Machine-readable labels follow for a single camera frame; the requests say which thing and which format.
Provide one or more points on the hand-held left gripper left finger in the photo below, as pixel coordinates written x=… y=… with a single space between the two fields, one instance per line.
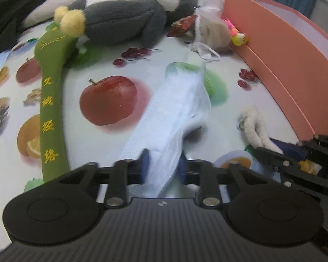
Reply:
x=144 y=166

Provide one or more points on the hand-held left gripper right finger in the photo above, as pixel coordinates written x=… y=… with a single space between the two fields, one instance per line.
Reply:
x=183 y=169

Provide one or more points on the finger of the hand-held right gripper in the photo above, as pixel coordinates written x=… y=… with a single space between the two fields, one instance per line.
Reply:
x=292 y=150
x=289 y=173

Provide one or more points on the blue face mask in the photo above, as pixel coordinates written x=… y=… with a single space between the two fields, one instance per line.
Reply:
x=175 y=114

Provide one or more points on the pink cardboard box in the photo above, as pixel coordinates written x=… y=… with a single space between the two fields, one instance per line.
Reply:
x=284 y=60

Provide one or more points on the pink yellow small toy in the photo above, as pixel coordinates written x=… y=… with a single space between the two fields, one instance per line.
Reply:
x=239 y=38

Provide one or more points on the white plastic bag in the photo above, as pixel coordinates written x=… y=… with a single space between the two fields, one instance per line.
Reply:
x=210 y=30

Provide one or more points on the red snack packet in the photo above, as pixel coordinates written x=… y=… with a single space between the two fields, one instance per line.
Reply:
x=181 y=24

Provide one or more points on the green fabric massage hammer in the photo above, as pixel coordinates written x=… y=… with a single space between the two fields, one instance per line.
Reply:
x=50 y=109

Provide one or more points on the fruit printed mat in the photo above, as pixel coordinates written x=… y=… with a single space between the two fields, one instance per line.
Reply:
x=106 y=60

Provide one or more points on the grey white penguin plush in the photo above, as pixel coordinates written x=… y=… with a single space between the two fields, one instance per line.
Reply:
x=120 y=19

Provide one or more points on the grey duvet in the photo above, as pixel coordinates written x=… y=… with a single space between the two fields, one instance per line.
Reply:
x=43 y=8

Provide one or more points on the black clothing pile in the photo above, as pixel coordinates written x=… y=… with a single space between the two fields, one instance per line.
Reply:
x=11 y=11

